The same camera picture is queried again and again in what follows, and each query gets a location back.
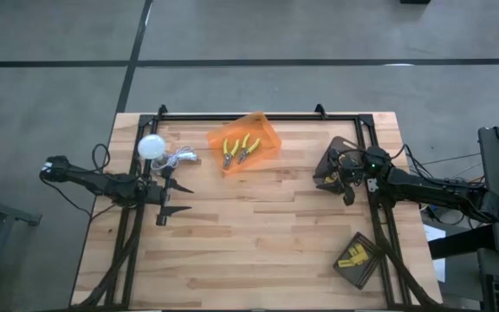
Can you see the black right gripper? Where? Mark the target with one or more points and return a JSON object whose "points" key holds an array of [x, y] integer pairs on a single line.
{"points": [[362, 169]]}

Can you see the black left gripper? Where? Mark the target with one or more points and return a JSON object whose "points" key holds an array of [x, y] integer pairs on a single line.
{"points": [[158, 195]]}

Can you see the small yellow note pad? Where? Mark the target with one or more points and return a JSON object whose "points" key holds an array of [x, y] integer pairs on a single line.
{"points": [[345, 263], [361, 258], [353, 250]]}

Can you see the black mesh basket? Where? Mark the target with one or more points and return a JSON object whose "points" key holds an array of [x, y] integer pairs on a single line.
{"points": [[364, 277]]}

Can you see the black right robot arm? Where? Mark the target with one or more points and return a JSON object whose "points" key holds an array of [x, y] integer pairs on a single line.
{"points": [[440, 190]]}

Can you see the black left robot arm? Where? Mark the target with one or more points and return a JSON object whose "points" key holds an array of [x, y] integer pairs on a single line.
{"points": [[98, 182]]}

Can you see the white mushroom table lamp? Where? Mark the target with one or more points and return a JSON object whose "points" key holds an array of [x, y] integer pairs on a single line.
{"points": [[151, 146]]}

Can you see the orange translucent plastic bin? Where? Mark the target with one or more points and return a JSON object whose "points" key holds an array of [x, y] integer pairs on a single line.
{"points": [[267, 130]]}

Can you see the white paper sheet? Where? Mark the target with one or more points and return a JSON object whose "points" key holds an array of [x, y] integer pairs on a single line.
{"points": [[439, 268]]}

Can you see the black slanted beam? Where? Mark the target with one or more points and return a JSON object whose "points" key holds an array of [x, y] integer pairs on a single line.
{"points": [[462, 240]]}

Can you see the black box on floor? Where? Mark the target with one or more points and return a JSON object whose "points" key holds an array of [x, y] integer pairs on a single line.
{"points": [[414, 1]]}

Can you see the black aluminium table frame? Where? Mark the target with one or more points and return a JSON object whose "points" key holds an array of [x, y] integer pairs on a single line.
{"points": [[254, 117]]}

